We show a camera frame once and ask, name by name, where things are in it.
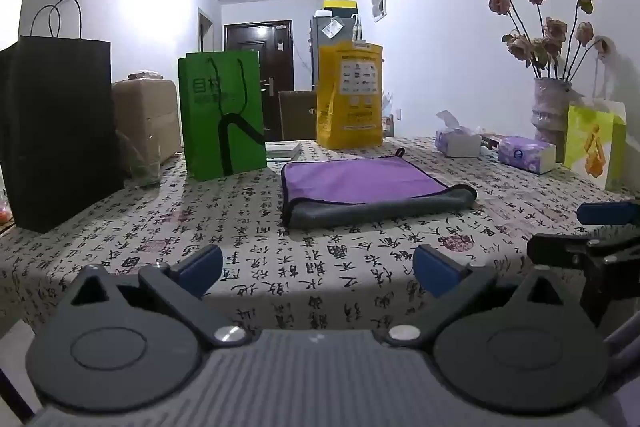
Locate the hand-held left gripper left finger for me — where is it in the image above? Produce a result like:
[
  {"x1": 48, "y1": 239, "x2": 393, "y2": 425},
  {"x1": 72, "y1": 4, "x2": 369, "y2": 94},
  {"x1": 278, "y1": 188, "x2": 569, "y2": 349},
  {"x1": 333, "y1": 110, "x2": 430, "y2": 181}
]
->
[{"x1": 70, "y1": 244, "x2": 252, "y2": 350}]

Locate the flat white box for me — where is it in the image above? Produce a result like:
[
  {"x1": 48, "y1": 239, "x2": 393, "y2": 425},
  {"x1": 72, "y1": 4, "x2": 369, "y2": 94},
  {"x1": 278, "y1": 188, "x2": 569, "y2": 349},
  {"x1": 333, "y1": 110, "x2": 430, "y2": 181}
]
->
[{"x1": 265, "y1": 141, "x2": 302, "y2": 160}]

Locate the clear glass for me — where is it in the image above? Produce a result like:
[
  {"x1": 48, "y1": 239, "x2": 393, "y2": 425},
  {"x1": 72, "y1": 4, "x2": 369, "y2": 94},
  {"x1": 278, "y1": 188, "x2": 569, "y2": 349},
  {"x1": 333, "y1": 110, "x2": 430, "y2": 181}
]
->
[{"x1": 116, "y1": 129, "x2": 163, "y2": 188}]

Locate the wrapped flower vase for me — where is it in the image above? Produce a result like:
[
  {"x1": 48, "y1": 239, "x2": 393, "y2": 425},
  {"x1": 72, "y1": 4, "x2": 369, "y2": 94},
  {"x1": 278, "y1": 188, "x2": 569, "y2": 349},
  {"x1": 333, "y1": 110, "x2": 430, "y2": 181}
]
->
[{"x1": 533, "y1": 77, "x2": 573, "y2": 164}]

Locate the brown cardboard box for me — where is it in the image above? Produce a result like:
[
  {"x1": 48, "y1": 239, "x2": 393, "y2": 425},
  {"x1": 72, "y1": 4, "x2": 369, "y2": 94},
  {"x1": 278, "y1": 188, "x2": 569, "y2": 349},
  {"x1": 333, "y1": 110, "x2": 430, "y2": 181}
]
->
[{"x1": 111, "y1": 77, "x2": 183, "y2": 172}]

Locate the yellow paper bag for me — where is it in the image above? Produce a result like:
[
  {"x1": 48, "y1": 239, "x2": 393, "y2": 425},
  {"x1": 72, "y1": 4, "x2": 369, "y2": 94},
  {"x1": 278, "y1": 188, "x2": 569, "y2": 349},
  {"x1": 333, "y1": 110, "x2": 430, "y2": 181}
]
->
[{"x1": 316, "y1": 41, "x2": 385, "y2": 150}]

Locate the grey refrigerator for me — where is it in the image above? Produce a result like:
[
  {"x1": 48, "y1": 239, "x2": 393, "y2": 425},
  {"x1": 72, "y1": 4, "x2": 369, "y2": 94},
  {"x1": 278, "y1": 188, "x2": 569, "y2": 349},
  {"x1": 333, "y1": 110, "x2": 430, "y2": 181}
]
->
[{"x1": 309, "y1": 11, "x2": 359, "y2": 108}]

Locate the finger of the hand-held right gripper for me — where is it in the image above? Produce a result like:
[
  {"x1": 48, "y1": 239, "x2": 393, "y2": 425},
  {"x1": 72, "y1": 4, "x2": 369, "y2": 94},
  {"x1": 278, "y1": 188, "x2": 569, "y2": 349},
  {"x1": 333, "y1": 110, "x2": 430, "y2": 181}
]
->
[
  {"x1": 526, "y1": 233, "x2": 608, "y2": 269},
  {"x1": 576, "y1": 202, "x2": 640, "y2": 227}
]

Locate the black paper bag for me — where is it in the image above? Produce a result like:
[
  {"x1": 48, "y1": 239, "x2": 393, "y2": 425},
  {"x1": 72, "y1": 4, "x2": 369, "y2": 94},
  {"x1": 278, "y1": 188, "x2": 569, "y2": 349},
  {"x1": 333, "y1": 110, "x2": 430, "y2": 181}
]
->
[{"x1": 0, "y1": 0, "x2": 126, "y2": 235}]

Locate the calligraphy printed tablecloth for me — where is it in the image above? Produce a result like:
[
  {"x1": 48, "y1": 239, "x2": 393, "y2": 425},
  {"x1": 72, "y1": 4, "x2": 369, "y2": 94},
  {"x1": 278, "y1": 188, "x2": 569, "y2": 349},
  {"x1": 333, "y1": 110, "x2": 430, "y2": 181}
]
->
[{"x1": 0, "y1": 136, "x2": 640, "y2": 339}]

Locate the open tissue box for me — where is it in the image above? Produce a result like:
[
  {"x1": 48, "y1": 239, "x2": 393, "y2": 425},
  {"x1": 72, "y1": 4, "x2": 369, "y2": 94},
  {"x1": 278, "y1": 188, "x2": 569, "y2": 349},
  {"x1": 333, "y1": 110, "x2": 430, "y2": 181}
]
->
[{"x1": 434, "y1": 110, "x2": 482, "y2": 158}]

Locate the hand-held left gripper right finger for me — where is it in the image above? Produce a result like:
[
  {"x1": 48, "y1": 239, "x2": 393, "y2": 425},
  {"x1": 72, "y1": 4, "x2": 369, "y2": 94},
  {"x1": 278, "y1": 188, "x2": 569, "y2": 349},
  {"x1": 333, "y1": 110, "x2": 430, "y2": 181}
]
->
[{"x1": 382, "y1": 244, "x2": 584, "y2": 349}]

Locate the dark entrance door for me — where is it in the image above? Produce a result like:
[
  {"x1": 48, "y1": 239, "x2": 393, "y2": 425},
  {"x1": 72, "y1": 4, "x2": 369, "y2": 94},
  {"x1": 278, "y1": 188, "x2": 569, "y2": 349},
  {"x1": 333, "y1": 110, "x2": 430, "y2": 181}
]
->
[{"x1": 223, "y1": 22, "x2": 296, "y2": 142}]

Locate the green paper bag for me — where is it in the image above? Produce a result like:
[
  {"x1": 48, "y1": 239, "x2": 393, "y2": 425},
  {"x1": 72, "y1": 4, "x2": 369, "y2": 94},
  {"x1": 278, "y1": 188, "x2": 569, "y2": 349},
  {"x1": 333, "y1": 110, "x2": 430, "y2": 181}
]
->
[{"x1": 178, "y1": 50, "x2": 268, "y2": 182}]

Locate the dried rose bouquet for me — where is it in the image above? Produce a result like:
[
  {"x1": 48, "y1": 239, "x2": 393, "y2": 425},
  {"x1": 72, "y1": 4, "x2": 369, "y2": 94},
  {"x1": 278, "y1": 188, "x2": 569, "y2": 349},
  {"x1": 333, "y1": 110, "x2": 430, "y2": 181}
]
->
[{"x1": 487, "y1": 0, "x2": 613, "y2": 82}]

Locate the purple tissue pack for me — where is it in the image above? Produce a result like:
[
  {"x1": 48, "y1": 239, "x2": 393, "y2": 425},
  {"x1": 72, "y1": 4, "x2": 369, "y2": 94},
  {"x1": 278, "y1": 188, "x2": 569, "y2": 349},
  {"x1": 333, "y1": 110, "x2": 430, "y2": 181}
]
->
[{"x1": 497, "y1": 136, "x2": 557, "y2": 176}]

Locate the purple and grey towel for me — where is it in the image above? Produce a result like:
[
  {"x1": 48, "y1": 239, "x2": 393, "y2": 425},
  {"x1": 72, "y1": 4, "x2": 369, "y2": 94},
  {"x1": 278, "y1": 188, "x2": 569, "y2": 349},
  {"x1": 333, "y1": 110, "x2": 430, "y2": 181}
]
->
[{"x1": 280, "y1": 148, "x2": 478, "y2": 230}]

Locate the yellow-green gift bag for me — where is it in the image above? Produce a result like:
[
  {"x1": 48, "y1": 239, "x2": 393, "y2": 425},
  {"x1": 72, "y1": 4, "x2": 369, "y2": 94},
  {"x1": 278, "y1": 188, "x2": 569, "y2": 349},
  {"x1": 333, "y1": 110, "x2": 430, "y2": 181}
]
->
[{"x1": 564, "y1": 100, "x2": 627, "y2": 192}]

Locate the brown chair back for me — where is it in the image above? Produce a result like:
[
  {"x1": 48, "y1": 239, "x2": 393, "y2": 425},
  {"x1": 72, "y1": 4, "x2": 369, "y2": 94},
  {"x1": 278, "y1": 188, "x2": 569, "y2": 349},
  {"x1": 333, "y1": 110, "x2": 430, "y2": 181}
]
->
[{"x1": 278, "y1": 90, "x2": 319, "y2": 142}]

